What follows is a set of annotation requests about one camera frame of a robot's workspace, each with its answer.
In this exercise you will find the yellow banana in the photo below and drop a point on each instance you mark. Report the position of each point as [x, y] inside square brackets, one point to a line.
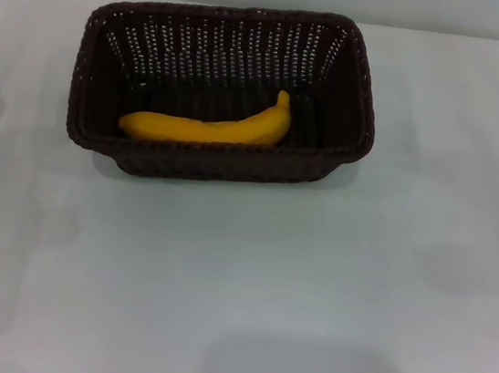
[202, 129]

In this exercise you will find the dark brown woven basket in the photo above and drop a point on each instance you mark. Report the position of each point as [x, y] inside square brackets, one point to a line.
[215, 168]

